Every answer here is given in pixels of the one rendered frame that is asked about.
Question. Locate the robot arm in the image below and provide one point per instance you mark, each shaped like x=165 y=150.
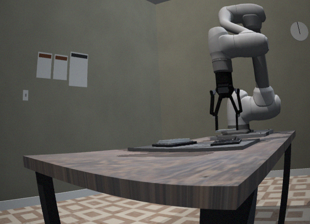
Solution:
x=264 y=104

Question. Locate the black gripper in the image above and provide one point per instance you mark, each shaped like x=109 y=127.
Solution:
x=224 y=77

